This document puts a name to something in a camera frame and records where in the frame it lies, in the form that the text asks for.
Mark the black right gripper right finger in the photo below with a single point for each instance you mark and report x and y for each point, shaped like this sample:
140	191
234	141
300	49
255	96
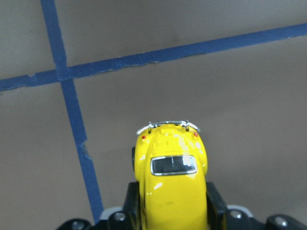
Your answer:
216	207

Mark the brown paper table cover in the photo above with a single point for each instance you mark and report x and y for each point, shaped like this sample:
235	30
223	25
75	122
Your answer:
250	104

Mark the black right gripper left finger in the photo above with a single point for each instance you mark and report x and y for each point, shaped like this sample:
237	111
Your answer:
131	208

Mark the yellow toy beetle car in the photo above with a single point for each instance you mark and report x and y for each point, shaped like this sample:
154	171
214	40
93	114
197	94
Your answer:
170	165

